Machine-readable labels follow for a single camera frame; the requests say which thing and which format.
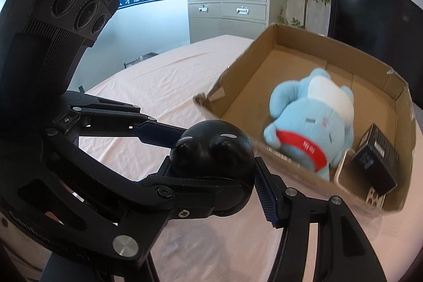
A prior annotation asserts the cream phone case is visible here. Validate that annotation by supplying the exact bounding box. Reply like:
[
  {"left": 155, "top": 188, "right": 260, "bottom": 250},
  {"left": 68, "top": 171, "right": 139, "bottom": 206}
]
[{"left": 331, "top": 149, "right": 387, "bottom": 209}]

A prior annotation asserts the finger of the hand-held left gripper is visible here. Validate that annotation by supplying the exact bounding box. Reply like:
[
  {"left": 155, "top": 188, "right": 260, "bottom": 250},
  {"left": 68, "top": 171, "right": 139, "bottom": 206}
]
[
  {"left": 41, "top": 130, "right": 256, "bottom": 264},
  {"left": 61, "top": 91, "right": 188, "bottom": 149}
]

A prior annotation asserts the brown cardboard box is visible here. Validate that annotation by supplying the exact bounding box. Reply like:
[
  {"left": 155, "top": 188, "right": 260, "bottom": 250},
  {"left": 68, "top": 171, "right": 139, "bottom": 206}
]
[{"left": 193, "top": 22, "right": 417, "bottom": 214}]

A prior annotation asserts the blue plush toy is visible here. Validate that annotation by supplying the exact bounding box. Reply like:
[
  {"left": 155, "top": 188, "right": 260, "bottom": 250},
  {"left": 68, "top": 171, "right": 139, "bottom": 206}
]
[{"left": 263, "top": 67, "right": 355, "bottom": 179}]

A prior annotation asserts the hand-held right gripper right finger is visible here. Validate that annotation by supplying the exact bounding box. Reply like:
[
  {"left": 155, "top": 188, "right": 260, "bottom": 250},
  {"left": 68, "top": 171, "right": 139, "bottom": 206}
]
[{"left": 253, "top": 157, "right": 389, "bottom": 282}]

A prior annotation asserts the black monitor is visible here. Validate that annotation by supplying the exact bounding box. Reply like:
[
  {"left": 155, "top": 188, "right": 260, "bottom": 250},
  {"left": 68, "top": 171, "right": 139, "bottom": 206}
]
[{"left": 327, "top": 0, "right": 423, "bottom": 94}]

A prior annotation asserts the small black box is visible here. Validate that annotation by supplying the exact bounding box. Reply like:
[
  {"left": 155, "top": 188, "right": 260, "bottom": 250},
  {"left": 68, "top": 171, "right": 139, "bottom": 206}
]
[{"left": 351, "top": 123, "right": 400, "bottom": 197}]

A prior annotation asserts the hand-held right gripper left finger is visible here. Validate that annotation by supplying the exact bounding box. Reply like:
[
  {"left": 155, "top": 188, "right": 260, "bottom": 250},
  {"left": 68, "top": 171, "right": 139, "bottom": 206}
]
[{"left": 41, "top": 251, "right": 161, "bottom": 282}]

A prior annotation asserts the black ball toy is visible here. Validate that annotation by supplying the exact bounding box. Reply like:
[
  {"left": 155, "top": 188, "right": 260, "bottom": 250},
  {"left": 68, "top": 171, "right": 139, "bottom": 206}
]
[{"left": 169, "top": 119, "right": 256, "bottom": 217}]

